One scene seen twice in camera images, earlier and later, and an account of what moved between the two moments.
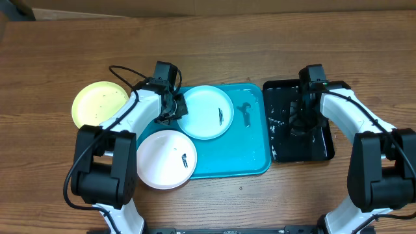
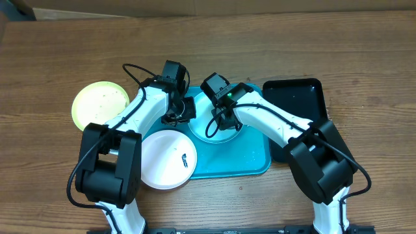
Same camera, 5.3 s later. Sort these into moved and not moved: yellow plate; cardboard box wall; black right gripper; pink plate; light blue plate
Moved: black right gripper; light blue plate
Not moved: yellow plate; cardboard box wall; pink plate
